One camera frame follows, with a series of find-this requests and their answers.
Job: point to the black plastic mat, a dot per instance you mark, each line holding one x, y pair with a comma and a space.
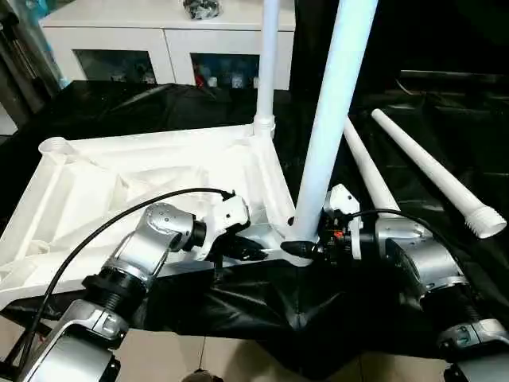
278, 302

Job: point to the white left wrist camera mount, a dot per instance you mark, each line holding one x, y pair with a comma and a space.
228, 211

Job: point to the dark horizontal bar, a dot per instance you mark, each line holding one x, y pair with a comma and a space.
457, 76

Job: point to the grey metal tripod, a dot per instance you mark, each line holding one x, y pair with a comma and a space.
20, 59

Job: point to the black bundle in clear bag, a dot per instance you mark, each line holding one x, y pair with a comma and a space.
202, 8

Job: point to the teal printed plastic sheet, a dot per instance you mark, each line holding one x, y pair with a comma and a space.
53, 47

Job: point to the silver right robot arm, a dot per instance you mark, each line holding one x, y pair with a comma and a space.
425, 258

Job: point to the white plastic table top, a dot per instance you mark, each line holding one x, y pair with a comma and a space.
119, 167

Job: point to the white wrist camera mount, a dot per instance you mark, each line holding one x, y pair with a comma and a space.
228, 211
342, 201

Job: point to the white glass-door cabinet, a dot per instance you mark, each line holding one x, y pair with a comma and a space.
159, 40

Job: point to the black fabric backdrop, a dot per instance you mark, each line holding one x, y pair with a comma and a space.
429, 36

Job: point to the white plastic table leg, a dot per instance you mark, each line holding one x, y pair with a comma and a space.
338, 79
437, 171
374, 171
268, 59

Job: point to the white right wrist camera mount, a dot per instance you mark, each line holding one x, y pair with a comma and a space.
342, 201

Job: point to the black folding table frame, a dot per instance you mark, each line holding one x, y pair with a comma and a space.
16, 354

